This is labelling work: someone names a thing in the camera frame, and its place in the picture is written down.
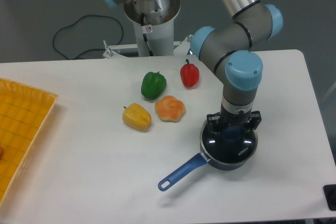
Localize yellow bell pepper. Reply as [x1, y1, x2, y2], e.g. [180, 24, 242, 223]
[122, 103, 152, 131]

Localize blue saucepan with handle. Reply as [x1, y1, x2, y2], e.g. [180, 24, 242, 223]
[157, 118, 259, 192]

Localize green bell pepper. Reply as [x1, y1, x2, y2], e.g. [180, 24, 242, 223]
[141, 72, 166, 100]

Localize red bell pepper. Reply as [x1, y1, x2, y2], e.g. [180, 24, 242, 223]
[180, 59, 200, 88]

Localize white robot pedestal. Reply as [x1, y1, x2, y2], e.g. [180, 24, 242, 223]
[105, 0, 181, 57]

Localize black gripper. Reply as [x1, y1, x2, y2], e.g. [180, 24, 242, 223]
[207, 107, 262, 139]

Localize orange bread roll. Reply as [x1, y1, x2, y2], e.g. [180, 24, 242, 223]
[154, 95, 185, 123]

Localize black corner object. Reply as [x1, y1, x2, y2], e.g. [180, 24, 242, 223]
[323, 184, 336, 211]

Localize glass pot lid blue knob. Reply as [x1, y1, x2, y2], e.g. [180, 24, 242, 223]
[200, 121, 258, 167]

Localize black floor cable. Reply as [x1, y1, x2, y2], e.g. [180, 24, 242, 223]
[52, 14, 124, 60]

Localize yellow woven basket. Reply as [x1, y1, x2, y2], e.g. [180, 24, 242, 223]
[1, 78, 58, 202]

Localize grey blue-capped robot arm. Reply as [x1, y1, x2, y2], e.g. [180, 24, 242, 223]
[104, 0, 283, 132]

